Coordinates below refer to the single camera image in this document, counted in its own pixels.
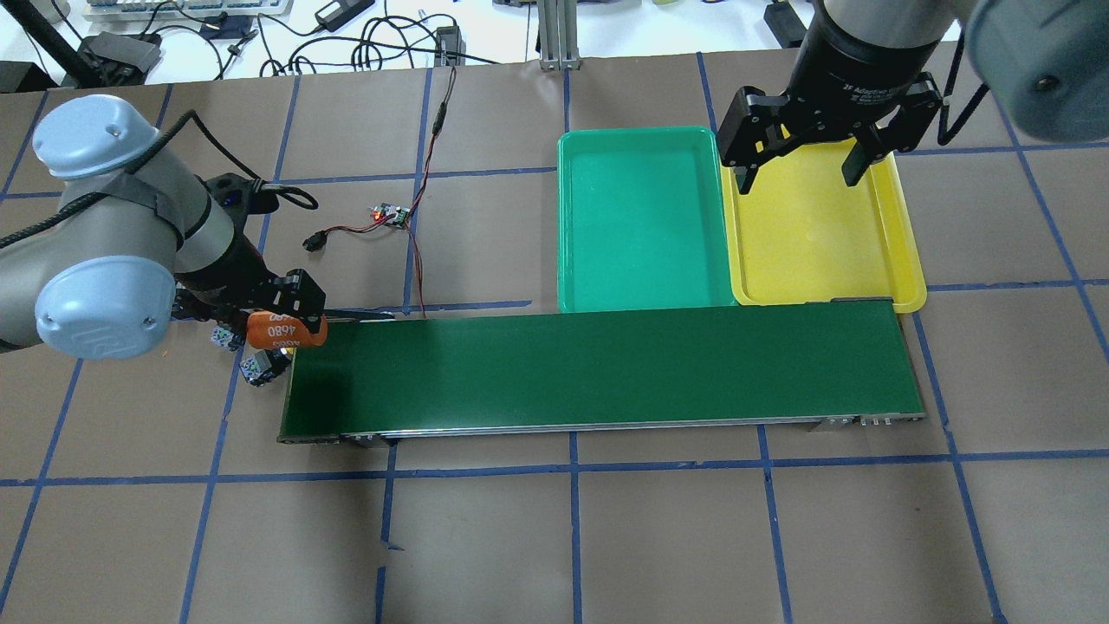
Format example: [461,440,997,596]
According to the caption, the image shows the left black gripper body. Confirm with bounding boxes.
[179,229,297,335]

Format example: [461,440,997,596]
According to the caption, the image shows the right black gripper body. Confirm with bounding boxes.
[716,1,945,167]

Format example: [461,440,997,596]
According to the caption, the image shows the orange cylinder printed 4680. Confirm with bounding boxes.
[246,311,328,350]

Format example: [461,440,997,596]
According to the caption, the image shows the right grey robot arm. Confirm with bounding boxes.
[716,1,1106,193]

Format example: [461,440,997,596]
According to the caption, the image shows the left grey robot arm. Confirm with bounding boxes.
[1,94,328,360]

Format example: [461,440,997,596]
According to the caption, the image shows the yellow push button on tape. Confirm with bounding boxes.
[211,324,245,352]

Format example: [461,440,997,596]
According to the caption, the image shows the yellow plastic tray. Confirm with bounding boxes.
[720,140,927,315]

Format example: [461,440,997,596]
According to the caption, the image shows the yellow push button near belt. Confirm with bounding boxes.
[240,348,295,387]

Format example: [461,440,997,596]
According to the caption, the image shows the green plastic tray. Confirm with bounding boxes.
[557,126,736,313]

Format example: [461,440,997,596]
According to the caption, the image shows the small green circuit board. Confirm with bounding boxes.
[372,203,413,231]

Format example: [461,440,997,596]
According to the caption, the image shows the green conveyor belt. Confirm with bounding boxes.
[277,300,925,444]

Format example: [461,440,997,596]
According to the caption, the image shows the red black power cable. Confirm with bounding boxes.
[303,65,460,320]

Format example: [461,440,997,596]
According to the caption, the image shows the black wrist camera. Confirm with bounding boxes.
[204,173,279,217]

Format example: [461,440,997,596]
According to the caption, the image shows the aluminium frame post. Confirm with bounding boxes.
[537,0,581,72]

